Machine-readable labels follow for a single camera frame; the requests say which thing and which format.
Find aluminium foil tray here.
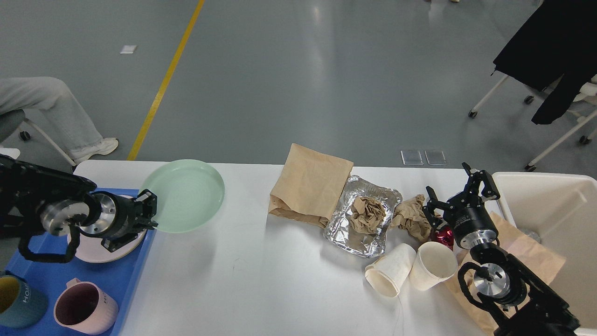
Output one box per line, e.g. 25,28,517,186
324,175,403,258

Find black jacket on chair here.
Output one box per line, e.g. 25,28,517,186
493,0,597,124

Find person in grey trousers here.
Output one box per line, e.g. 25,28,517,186
0,77,103,152

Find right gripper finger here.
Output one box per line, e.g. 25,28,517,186
461,162,501,206
422,186,449,230

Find brown paper bag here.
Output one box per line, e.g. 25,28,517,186
268,143,354,228
445,212,568,336

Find white plastic bin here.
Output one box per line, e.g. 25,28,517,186
493,172,597,336

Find crumpled brown paper in tray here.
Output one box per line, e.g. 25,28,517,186
349,196,385,235

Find pink plate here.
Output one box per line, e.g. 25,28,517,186
75,231,146,264

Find white sneaker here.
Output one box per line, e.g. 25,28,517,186
67,138,119,165

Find brown paper bag centre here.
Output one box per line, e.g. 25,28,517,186
268,143,354,228

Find blue plastic tray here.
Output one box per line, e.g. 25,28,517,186
0,188,157,336

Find crumpled brown paper ball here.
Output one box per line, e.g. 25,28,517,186
390,194,431,243

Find blue yellow mug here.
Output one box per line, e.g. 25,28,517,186
0,275,48,329

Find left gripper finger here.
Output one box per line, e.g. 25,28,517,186
100,228,156,253
130,189,158,224

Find red foil wrapper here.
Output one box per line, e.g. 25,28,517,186
429,225,454,251

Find light green plate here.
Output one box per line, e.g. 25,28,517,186
141,159,225,234

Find brown paper bag right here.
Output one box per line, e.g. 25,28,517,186
445,212,568,336

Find lying white paper cup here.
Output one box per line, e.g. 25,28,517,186
365,243,416,297

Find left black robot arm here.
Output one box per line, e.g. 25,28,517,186
0,155,158,264

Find pink mug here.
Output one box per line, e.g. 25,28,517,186
53,277,119,336

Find upright white paper cup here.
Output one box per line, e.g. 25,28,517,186
409,242,458,291

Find white rolling chair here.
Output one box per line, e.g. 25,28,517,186
468,74,597,172

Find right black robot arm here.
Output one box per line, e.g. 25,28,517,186
423,162,580,336

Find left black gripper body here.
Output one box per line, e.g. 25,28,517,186
87,193,140,239

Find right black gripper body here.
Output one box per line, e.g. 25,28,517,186
444,194,499,250

